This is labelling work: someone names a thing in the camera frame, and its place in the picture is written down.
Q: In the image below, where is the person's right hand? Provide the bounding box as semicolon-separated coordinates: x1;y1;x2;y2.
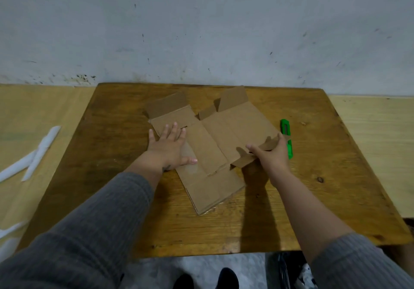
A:
246;133;290;178

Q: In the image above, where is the person's left hand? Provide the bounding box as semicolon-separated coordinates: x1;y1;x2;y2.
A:
147;122;198;173

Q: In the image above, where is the brown cardboard box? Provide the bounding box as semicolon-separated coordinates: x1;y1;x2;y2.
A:
143;86;282;216

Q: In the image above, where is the person's left forearm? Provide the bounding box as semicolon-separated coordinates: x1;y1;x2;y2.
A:
0;152;169;289

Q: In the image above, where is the person's right forearm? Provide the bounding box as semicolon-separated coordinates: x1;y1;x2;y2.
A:
268;165;414;289

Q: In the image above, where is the green utility knife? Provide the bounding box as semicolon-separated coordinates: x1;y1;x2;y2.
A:
280;119;293;161

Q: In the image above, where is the long white paper strip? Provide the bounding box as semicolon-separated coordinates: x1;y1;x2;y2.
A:
21;125;62;182

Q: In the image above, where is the person's left black shoe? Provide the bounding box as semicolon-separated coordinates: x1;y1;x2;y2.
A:
173;273;195;289

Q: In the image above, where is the person's black shoe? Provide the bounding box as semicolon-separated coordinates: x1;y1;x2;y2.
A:
173;273;195;289
218;267;240;289

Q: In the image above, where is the person's right black shoe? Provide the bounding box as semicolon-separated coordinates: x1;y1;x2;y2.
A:
218;267;240;289

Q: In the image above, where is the black bag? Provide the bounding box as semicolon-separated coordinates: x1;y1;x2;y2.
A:
276;251;308;289

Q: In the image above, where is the white printed packet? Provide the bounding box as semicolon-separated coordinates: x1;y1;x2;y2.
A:
294;263;317;289

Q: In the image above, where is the wide white paper strip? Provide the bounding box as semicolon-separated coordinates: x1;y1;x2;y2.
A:
0;150;38;184

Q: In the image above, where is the thin white paper scrap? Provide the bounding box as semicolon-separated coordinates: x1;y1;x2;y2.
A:
0;221;29;239

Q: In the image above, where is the broad white paper scrap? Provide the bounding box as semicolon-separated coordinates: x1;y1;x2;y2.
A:
0;237;20;264

